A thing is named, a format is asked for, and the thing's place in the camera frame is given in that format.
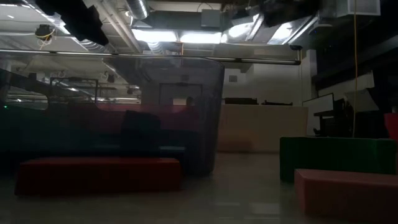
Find blue rectangular block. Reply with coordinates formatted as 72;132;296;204
160;145;187;155

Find gray translucent plastic bin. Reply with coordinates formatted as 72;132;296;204
0;51;225;177

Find beige counter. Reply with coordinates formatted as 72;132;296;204
217;104;308;153

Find ceiling light panel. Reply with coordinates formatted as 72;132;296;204
180;30;222;44
132;28;178;43

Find gray ceiling box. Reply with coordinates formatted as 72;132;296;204
200;9;222;29

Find red rectangular block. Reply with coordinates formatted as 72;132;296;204
14;156;182;197

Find ceiling pipes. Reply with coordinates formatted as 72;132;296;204
82;0;142;54

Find whiteboard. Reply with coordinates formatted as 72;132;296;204
303;93;335;136

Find green arch block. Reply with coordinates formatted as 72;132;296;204
279;136;398;184

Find black standing desk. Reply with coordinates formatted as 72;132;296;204
313;108;386;138

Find tilted white panel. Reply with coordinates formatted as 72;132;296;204
343;88;380;113

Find pink rectangular block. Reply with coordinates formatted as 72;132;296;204
294;168;398;223

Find round black ceiling fixture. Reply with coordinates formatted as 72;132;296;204
34;24;56;41

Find large teal plastic bin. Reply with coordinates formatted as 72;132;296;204
0;105;94;156

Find white ceiling unit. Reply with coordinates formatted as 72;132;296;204
335;0;382;17

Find deep red plastic bin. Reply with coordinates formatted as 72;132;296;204
384;112;398;142

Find long horizontal ceiling rail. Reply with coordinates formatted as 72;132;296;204
0;49;302;65

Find silver round air duct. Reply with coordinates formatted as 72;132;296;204
126;0;149;20

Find yellow cable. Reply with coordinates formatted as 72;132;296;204
353;0;359;138

